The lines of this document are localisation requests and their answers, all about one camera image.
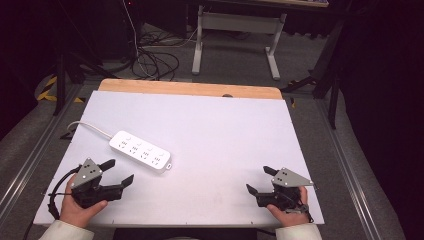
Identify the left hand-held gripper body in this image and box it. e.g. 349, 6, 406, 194
69, 157, 124, 210

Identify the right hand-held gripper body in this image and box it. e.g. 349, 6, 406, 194
255, 167, 315, 214

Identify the white power strip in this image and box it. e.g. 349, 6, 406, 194
108, 130, 173, 174

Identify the person's left hand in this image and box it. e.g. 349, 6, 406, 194
59, 174, 109, 229

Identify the person's right hand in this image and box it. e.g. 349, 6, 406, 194
266, 185, 310, 228

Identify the black metal stand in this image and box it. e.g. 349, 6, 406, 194
49, 0, 118, 117
280, 16, 348, 130

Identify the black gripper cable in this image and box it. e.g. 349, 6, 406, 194
47, 164, 83, 221

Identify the white power strip cable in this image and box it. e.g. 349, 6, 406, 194
66, 120, 114, 140

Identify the aluminium rail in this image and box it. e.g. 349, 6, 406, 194
316, 99, 382, 240
0, 83, 84, 218

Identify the black cables bundle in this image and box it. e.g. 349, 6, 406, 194
130, 25, 188, 82

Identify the thin white cable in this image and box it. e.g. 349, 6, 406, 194
121, 0, 158, 80

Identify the white metal desk frame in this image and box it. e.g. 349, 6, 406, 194
191, 4, 288, 81

